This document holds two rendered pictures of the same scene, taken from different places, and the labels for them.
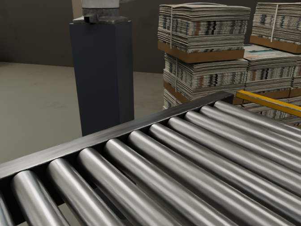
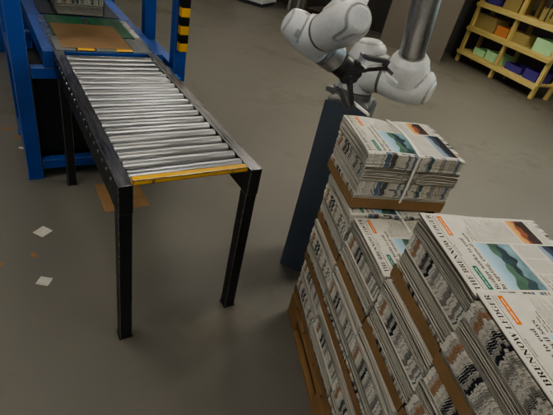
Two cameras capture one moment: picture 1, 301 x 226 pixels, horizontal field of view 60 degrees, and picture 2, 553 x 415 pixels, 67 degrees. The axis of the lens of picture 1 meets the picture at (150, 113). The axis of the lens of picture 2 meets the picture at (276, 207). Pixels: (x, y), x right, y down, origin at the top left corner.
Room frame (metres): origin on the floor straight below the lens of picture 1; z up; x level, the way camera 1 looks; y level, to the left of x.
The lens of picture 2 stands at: (0.96, -1.70, 1.62)
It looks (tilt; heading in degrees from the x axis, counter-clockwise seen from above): 34 degrees down; 90
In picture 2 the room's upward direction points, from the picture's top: 14 degrees clockwise
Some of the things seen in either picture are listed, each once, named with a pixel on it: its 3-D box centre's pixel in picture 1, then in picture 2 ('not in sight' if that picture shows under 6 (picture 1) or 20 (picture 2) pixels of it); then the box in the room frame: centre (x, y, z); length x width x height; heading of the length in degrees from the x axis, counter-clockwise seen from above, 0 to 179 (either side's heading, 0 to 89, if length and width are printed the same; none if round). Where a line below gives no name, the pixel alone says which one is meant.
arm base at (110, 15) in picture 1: (99, 15); (350, 93); (1.15, 0.21, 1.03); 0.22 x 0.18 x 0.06; 164
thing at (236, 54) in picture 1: (208, 52); (357, 181); (1.23, -0.27, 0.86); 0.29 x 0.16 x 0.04; 109
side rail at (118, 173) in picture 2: not in sight; (84, 114); (0.04, -0.06, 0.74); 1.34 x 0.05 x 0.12; 129
